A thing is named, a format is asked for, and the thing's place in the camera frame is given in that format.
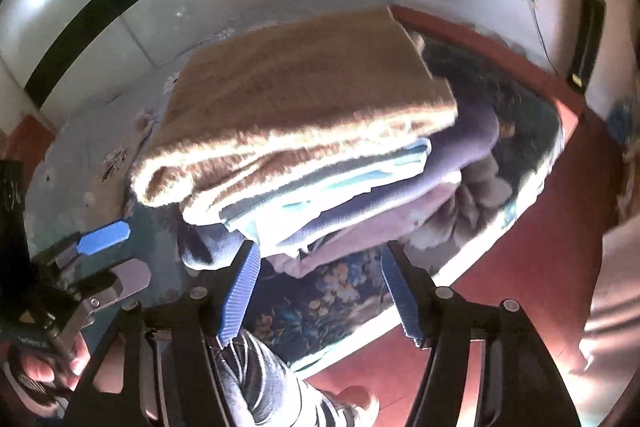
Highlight tan knitted sweater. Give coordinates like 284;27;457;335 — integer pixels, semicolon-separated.
131;6;458;225

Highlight person's left hand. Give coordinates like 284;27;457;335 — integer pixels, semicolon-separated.
20;334;90;390

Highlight grey floral quilt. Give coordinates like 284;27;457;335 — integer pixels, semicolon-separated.
24;0;390;255

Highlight person's patterned trouser leg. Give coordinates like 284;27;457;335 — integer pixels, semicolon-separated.
215;329;380;427

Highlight red wooden headboard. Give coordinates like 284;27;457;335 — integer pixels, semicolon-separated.
1;115;55;187

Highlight teal floral bed sheet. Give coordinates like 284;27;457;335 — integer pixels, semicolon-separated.
241;37;565;377

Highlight light blue garment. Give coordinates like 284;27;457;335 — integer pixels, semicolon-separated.
220;138;432;234

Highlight purple folded garment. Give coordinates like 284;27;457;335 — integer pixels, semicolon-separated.
179;98;501;270

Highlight dark wall-mounted device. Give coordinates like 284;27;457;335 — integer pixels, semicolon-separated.
566;0;606;94

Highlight wall socket with cable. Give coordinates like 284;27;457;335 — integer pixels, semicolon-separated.
522;0;559;76

